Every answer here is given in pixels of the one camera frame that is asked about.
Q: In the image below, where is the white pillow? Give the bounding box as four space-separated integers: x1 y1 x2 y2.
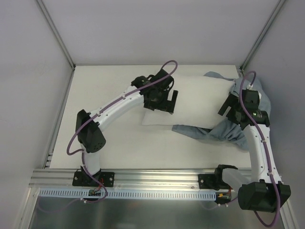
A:
142 72 234 129

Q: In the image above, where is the grey-blue pillowcase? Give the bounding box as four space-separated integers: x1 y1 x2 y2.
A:
172 76 271 151

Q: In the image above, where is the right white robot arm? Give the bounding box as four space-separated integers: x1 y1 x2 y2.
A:
213 89 291 213

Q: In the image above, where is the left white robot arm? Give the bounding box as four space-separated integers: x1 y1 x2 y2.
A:
76 69 178 186

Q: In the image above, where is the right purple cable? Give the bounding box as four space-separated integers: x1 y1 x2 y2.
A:
202 71 284 226

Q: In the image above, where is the purple cable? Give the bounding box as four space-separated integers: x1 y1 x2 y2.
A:
66 60 179 210
202 71 284 226

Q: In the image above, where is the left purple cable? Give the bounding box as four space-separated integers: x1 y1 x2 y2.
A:
66 60 179 210

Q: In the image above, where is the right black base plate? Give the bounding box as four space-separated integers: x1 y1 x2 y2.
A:
198 174 230 190

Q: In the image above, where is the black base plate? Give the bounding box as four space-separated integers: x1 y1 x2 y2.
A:
72 168 115 187
198 174 230 190

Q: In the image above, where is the white slotted cable duct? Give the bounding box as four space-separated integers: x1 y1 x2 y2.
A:
39 188 217 201

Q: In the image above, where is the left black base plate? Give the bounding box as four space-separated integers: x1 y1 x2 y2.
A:
72 168 115 187

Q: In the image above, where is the aluminium mounting rail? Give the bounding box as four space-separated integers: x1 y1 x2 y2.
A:
29 168 214 191

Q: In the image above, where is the left aluminium frame post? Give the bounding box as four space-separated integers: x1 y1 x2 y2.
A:
35 0 76 70

